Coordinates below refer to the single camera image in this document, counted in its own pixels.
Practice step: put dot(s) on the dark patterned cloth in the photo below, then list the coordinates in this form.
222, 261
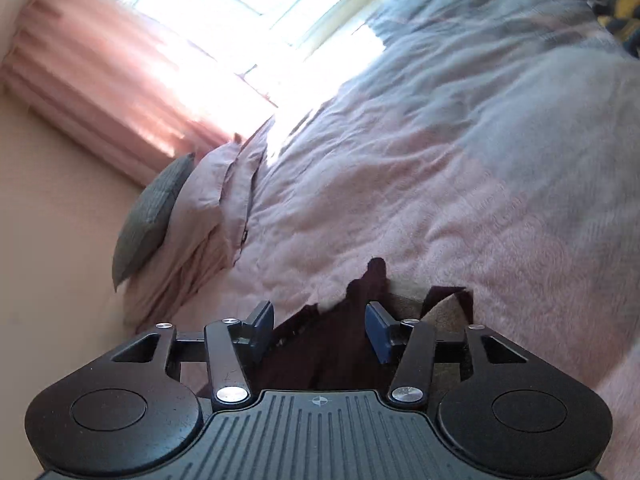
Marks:
615, 10

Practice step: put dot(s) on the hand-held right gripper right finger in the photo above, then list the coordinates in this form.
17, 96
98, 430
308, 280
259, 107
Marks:
377, 331

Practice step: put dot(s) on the pink curtain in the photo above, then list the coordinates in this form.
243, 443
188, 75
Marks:
100, 85

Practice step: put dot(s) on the pink pillow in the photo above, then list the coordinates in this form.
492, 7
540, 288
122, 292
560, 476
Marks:
250, 175
200, 220

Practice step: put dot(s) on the pink fleece blanket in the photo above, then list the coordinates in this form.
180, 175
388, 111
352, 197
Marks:
400, 185

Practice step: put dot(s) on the grey fleece garment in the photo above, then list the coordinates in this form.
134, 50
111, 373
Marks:
320, 355

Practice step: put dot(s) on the grey cushion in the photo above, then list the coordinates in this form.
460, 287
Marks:
145, 220

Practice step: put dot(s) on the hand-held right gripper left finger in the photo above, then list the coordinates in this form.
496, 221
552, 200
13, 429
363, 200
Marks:
261, 327

